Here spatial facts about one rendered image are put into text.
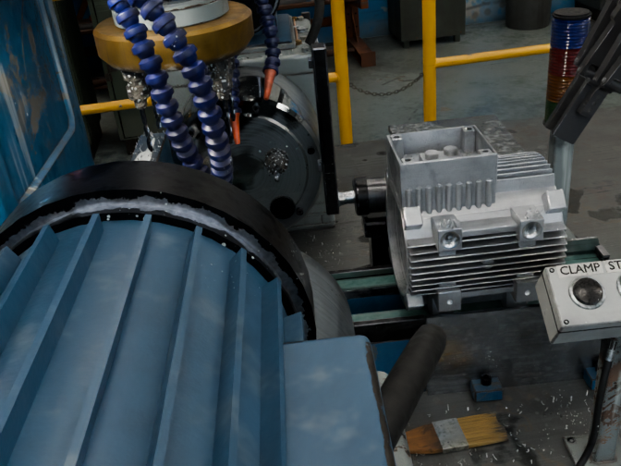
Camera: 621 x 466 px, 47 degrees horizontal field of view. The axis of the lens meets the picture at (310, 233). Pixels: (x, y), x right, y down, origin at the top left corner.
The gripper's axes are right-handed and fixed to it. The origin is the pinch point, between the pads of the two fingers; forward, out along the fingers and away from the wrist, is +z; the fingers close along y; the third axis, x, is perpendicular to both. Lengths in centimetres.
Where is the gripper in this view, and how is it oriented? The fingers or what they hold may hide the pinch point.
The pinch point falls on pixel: (575, 109)
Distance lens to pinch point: 89.6
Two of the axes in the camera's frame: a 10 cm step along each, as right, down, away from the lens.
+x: 9.1, 3.4, 2.5
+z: -4.2, 8.0, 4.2
